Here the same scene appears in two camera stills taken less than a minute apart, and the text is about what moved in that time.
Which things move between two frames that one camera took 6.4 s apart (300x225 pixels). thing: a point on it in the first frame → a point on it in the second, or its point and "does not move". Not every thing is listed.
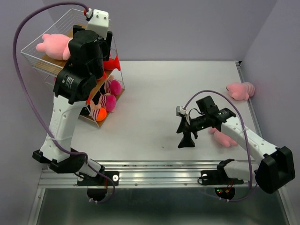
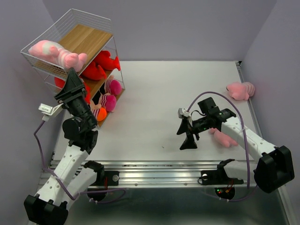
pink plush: x=222 y=139 does not move
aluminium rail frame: x=186 y=174 does not move
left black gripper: x=106 y=45 → x=73 y=89
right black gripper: x=186 y=141 does not move
